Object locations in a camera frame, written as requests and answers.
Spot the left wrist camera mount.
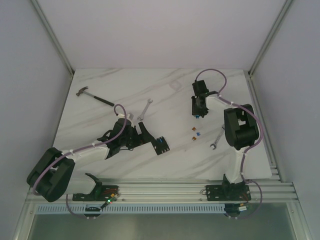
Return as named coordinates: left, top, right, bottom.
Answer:
left=116, top=112, right=136, bottom=122

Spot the silver wrench centre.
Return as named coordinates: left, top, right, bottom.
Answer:
left=137, top=98, right=153, bottom=121

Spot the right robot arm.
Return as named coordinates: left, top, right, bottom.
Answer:
left=191, top=80, right=262, bottom=200

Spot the silver wrench right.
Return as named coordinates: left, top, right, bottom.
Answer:
left=210, top=124, right=225, bottom=150

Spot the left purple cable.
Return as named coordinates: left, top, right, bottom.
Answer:
left=32, top=103, right=127, bottom=221

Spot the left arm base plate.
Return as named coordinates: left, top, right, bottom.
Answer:
left=72, top=185, right=119, bottom=202

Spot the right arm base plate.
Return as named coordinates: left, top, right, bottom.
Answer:
left=205, top=184, right=252, bottom=202

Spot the black handled hammer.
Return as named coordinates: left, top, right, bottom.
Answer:
left=76, top=86, right=115, bottom=107

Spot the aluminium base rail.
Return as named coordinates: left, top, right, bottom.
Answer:
left=24, top=179, right=299, bottom=215

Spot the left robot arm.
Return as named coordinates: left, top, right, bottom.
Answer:
left=26, top=117, right=157, bottom=203

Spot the black fuse box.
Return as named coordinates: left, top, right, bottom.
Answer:
left=152, top=136, right=170, bottom=156

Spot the silver wrench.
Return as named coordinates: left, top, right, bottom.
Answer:
left=137, top=98, right=153, bottom=121
left=210, top=124, right=225, bottom=150

